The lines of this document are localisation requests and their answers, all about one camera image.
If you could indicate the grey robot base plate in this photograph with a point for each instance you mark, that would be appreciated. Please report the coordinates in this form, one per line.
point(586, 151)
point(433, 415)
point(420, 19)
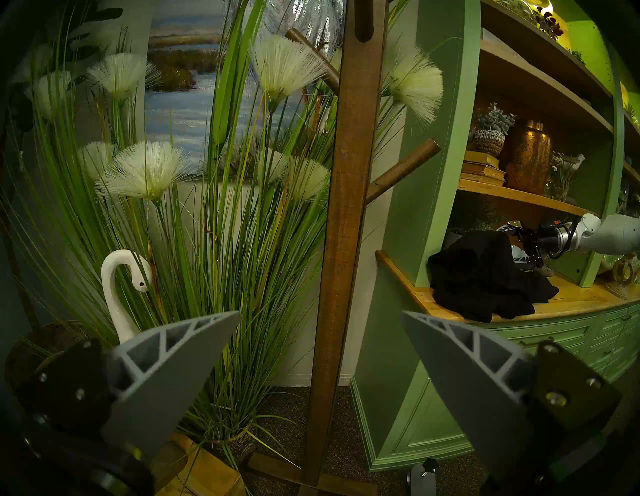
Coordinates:
point(422, 485)

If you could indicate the dark artificial flower plant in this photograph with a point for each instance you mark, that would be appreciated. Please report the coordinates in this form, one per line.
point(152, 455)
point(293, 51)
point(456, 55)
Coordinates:
point(547, 22)

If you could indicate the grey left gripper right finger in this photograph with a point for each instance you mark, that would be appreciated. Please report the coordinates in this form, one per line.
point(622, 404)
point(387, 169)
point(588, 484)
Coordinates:
point(490, 400)

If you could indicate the black jacket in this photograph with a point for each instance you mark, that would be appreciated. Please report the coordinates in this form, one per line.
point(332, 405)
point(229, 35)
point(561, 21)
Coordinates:
point(475, 280)

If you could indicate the succulent in woven pot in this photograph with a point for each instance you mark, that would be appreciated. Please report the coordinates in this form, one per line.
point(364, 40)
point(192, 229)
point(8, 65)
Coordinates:
point(487, 142)

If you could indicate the brown wooden coat stand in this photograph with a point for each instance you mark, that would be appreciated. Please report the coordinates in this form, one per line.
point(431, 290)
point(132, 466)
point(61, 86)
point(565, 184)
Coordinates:
point(345, 250)

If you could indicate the glass vase with flowers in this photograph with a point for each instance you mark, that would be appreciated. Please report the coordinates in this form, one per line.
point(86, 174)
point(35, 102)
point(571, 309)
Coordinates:
point(562, 175)

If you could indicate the green cabinet with wooden shelves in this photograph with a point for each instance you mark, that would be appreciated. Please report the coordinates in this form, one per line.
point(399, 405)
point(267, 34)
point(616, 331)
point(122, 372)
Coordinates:
point(400, 375)

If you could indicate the landscape painting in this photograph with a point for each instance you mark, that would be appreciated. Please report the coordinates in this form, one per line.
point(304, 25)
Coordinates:
point(180, 110)

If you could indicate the black base knob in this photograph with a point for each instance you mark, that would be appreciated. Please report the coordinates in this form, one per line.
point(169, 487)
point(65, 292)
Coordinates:
point(431, 465)

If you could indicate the artificial pampas grass plant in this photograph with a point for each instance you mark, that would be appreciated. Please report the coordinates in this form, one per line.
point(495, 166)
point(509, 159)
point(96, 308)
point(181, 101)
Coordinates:
point(225, 280)

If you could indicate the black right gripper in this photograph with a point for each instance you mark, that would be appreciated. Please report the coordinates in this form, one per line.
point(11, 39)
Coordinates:
point(545, 242)

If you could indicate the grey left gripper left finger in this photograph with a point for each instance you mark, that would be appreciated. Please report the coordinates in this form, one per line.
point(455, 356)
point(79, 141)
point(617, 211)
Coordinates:
point(150, 380)

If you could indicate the small round metal ornament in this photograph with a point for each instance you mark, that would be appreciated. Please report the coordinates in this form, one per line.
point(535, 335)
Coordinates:
point(622, 277)

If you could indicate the dark cover old book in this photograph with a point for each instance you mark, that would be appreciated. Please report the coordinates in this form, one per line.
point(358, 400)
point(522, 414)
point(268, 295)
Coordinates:
point(481, 157)

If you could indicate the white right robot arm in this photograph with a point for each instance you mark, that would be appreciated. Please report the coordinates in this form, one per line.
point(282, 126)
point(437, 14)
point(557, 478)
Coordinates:
point(615, 234)

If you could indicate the copper vase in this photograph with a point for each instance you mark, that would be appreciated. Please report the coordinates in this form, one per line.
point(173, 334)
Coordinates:
point(527, 160)

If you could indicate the white swan figurine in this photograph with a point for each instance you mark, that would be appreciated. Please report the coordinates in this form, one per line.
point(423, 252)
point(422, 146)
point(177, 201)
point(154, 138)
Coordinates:
point(112, 300)

